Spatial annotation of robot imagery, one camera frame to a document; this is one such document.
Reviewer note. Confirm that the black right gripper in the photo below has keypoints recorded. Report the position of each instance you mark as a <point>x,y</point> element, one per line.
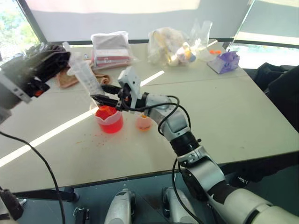
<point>123,98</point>

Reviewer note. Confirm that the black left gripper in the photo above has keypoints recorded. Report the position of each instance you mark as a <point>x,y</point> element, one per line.
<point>25,70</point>

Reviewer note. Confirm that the large clear plastic syringe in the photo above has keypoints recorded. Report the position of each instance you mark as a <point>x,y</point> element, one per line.
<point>87,78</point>

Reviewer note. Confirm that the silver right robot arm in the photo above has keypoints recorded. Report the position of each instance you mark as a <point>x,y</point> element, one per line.
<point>205,170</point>

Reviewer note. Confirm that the clear cup of red liquid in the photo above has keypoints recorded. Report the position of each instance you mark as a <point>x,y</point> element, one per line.
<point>109,122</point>

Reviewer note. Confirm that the beige pink cloth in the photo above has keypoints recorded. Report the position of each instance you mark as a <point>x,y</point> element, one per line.
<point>66,80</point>

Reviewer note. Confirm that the stack of bagged packets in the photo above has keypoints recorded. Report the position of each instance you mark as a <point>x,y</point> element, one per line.
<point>112,50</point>

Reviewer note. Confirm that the plastic bag of toys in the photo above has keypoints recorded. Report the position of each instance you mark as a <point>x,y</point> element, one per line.
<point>168,49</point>

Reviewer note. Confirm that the clear empty plastic bag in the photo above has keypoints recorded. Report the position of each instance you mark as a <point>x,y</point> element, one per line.
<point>203,35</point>

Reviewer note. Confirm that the silver left robot leg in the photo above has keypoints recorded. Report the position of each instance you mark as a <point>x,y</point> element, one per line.
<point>120,207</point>

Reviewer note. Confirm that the silver robot leg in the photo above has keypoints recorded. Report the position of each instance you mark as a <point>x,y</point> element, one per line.
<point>177,207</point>
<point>120,207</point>

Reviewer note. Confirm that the small orange plastic piece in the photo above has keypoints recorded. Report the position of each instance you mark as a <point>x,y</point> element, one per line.
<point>215,51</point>

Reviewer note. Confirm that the purple patterned box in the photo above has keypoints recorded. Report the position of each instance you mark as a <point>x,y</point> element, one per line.
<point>224,62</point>

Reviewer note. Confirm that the silver right robot leg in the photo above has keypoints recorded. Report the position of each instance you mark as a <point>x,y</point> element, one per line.
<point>177,207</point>

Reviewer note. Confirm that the dark rounded shape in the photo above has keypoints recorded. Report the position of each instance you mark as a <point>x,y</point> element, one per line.
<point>11,205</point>

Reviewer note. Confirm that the black bag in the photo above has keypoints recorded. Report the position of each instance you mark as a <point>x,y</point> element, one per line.
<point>280,88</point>

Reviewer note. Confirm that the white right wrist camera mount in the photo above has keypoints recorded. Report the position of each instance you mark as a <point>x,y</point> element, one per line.
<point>130,80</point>

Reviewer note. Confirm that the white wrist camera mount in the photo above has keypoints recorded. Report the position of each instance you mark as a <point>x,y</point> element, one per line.
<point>130,80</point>
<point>10,89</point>

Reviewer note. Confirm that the black window frame post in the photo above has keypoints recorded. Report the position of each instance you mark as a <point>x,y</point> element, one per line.
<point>32,21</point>

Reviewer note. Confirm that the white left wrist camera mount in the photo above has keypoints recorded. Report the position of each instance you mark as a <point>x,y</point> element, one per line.
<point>10,89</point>

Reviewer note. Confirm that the black table frame bar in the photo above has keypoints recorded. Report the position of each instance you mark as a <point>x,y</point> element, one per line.
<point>46,194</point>

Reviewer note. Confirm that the black metal table bracket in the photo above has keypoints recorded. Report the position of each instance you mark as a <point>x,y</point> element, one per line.
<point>81,215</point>

